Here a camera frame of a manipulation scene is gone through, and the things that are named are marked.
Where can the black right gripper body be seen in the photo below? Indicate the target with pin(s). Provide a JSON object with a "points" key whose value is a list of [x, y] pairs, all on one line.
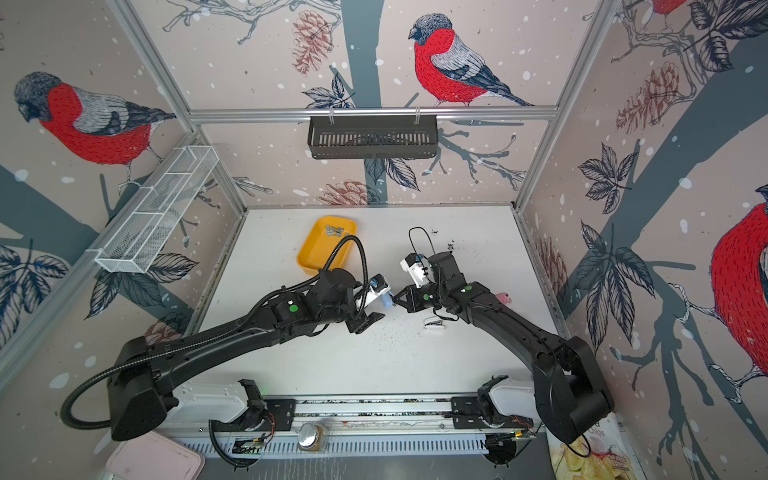
{"points": [[429, 295]]}

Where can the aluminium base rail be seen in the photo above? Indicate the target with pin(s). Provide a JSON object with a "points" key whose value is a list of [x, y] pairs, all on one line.
{"points": [[364, 426]]}

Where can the silver round knob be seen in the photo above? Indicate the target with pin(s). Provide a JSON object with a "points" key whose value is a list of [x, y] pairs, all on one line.
{"points": [[310, 437]]}

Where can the staple strips in tray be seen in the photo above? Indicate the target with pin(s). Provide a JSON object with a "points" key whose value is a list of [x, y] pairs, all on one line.
{"points": [[332, 231]]}

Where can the black wall basket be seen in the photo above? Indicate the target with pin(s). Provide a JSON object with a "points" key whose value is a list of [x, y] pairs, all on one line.
{"points": [[373, 137]]}

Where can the cassava chips bag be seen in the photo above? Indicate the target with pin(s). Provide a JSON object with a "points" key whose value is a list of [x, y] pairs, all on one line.
{"points": [[599, 454]]}

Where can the blue mini stapler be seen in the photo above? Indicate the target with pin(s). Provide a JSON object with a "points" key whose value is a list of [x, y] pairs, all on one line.
{"points": [[387, 300]]}

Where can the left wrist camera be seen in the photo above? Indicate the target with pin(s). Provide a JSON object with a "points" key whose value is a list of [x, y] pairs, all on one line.
{"points": [[377, 287]]}

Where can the yellow plastic tray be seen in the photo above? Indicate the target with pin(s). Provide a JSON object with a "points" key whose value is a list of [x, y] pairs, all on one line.
{"points": [[318, 246]]}

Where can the pink pig toy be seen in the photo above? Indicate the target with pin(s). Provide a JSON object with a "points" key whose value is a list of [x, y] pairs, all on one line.
{"points": [[504, 298]]}

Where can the white mini stapler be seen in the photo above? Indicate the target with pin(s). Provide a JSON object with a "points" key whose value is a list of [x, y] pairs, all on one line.
{"points": [[434, 324]]}

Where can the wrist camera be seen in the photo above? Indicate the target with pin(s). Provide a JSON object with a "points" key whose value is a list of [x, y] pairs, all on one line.
{"points": [[377, 287], [413, 265]]}

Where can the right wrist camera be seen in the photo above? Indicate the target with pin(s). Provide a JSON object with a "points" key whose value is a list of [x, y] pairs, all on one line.
{"points": [[413, 265]]}

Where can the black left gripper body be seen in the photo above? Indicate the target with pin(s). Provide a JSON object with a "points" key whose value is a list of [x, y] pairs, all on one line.
{"points": [[360, 321]]}

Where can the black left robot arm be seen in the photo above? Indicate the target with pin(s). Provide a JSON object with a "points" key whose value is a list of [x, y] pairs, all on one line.
{"points": [[141, 383]]}

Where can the white wire mesh shelf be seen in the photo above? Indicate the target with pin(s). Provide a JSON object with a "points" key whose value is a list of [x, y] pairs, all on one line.
{"points": [[140, 238]]}

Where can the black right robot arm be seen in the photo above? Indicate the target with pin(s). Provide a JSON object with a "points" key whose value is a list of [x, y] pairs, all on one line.
{"points": [[569, 390]]}

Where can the pink lid box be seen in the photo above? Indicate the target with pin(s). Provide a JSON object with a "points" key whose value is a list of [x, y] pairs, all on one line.
{"points": [[153, 456]]}

